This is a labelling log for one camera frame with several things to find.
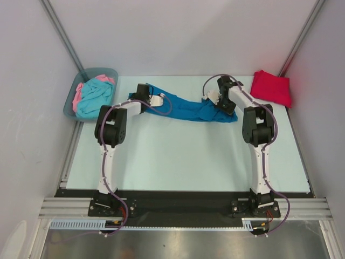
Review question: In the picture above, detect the dark blue t shirt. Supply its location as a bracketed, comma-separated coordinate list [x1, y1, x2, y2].
[144, 84, 238, 123]

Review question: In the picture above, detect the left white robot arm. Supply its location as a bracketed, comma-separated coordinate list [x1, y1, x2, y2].
[94, 84, 153, 216]

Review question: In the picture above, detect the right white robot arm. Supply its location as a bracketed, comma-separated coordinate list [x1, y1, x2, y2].
[216, 74, 277, 216]

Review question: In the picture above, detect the pink t shirt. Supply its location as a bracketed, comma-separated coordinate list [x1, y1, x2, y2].
[72, 74, 115, 112]

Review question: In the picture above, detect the light blue t shirt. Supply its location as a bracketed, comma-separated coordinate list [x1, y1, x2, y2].
[76, 77, 115, 119]

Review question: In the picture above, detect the folded red t shirt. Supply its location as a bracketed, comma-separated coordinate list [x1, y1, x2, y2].
[250, 70, 292, 108]

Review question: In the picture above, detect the teal plastic basket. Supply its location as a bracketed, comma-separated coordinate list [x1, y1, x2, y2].
[63, 67, 119, 122]

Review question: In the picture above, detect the black front mat strip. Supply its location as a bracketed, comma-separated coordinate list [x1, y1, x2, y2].
[53, 188, 315, 229]

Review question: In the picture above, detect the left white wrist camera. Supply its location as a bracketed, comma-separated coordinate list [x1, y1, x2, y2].
[149, 93, 165, 107]

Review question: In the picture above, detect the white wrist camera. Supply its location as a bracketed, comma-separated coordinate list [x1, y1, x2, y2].
[149, 93, 165, 107]
[203, 90, 221, 105]

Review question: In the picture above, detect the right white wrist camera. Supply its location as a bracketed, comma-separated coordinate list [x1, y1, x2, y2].
[203, 90, 221, 105]

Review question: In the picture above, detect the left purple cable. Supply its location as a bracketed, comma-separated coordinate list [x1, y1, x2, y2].
[96, 93, 173, 238]

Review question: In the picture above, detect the purple cable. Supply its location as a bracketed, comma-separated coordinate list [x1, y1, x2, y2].
[202, 74, 291, 237]
[96, 93, 173, 238]

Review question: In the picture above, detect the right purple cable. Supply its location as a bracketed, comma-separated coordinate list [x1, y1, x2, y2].
[202, 74, 291, 237]

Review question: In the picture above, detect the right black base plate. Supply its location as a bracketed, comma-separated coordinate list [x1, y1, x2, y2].
[231, 200, 281, 218]

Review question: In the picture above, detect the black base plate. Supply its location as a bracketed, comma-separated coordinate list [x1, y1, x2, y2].
[231, 200, 281, 218]
[87, 195, 138, 217]

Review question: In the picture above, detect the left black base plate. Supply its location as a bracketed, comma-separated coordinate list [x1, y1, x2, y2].
[87, 195, 138, 217]

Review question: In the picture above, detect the right slotted cable duct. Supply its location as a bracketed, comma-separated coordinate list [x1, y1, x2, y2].
[242, 218, 270, 231]

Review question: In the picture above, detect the slotted cable duct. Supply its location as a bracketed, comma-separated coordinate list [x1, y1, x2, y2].
[50, 219, 122, 230]
[242, 218, 270, 231]

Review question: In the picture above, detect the left aluminium corner post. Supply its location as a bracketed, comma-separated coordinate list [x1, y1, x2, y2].
[39, 0, 84, 71]

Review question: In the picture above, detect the aluminium corner post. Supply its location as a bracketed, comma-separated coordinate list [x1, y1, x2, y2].
[278, 0, 328, 77]
[39, 0, 84, 71]

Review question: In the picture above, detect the aluminium front rail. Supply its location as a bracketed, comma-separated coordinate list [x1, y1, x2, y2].
[38, 197, 333, 220]

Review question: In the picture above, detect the right aluminium corner post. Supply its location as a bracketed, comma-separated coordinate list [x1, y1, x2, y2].
[278, 0, 328, 77]

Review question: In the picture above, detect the left slotted cable duct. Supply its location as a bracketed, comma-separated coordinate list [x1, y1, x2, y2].
[50, 219, 122, 230]

